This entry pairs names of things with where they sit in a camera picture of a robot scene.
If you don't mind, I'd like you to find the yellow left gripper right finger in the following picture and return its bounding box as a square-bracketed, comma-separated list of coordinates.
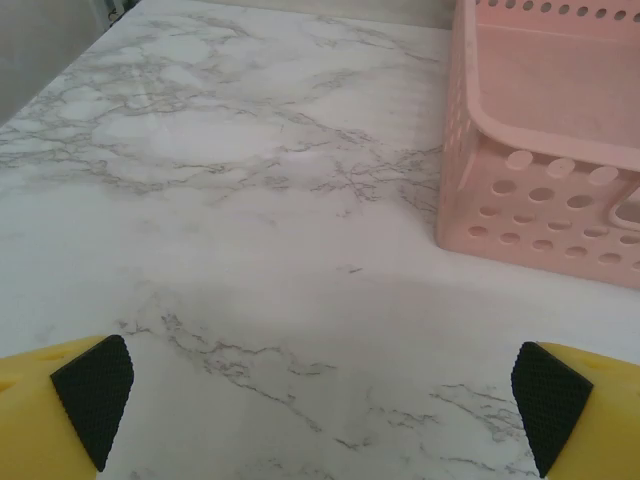
[510, 341, 640, 480]

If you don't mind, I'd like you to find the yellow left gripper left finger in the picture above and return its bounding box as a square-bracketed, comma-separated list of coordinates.
[0, 334, 135, 480]

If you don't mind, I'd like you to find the pink perforated plastic basket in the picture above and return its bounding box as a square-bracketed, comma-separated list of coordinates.
[435, 0, 640, 290]

